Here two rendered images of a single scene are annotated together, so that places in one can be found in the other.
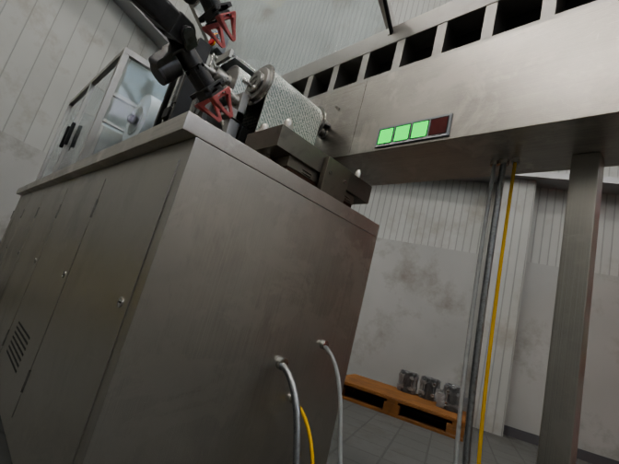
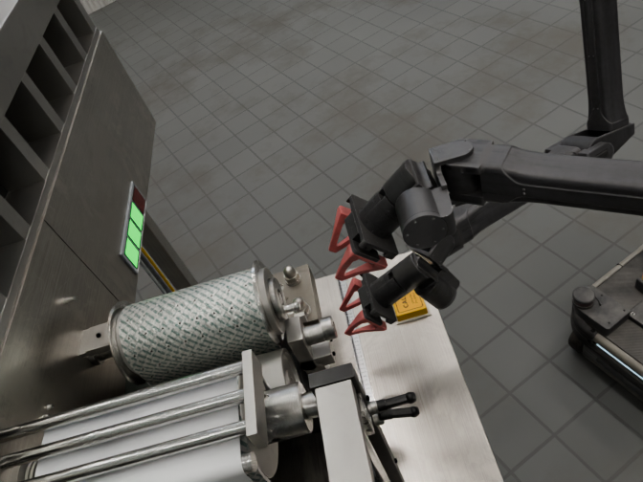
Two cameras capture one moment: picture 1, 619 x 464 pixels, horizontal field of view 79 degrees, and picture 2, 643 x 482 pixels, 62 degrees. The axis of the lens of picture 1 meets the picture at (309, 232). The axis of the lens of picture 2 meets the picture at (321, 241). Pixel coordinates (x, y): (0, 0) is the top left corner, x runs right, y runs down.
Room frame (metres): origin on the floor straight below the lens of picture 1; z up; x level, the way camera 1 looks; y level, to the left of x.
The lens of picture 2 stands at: (1.40, 0.81, 1.95)
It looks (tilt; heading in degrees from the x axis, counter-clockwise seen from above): 45 degrees down; 229
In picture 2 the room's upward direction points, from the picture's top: 22 degrees counter-clockwise
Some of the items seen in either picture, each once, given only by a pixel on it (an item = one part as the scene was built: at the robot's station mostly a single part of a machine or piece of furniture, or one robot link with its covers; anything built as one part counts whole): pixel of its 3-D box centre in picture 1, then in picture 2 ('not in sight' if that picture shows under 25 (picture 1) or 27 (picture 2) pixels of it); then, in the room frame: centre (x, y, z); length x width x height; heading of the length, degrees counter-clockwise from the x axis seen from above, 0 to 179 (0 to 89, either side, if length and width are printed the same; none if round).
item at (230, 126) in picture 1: (224, 134); (326, 369); (1.10, 0.34, 1.05); 0.06 x 0.05 x 0.31; 132
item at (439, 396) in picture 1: (401, 390); not in sight; (3.38, -1.11, 0.16); 1.09 x 0.76 x 0.31; 66
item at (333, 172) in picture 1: (333, 181); not in sight; (1.02, -0.03, 0.97); 0.10 x 0.03 x 0.11; 132
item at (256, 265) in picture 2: (259, 85); (268, 301); (1.10, 0.28, 1.25); 0.15 x 0.01 x 0.15; 42
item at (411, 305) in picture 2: not in sight; (408, 302); (0.83, 0.35, 0.91); 0.07 x 0.07 x 0.02; 42
